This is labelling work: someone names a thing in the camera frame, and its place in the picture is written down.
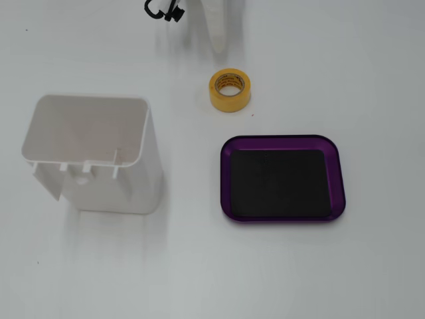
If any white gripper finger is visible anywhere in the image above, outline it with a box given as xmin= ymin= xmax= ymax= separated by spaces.
xmin=200 ymin=0 xmax=230 ymax=54

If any yellow tape roll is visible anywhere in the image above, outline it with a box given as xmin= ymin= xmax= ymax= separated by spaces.
xmin=209 ymin=68 xmax=252 ymax=113

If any white plastic box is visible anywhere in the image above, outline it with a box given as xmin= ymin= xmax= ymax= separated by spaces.
xmin=21 ymin=94 xmax=165 ymax=215

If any purple metal tray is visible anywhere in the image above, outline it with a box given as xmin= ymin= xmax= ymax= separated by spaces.
xmin=219 ymin=134 xmax=347 ymax=224

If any black tray mat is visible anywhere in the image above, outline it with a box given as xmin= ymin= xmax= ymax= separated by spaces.
xmin=230 ymin=149 xmax=335 ymax=219

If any black cable with tie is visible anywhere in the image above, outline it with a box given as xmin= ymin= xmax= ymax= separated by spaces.
xmin=144 ymin=0 xmax=185 ymax=23

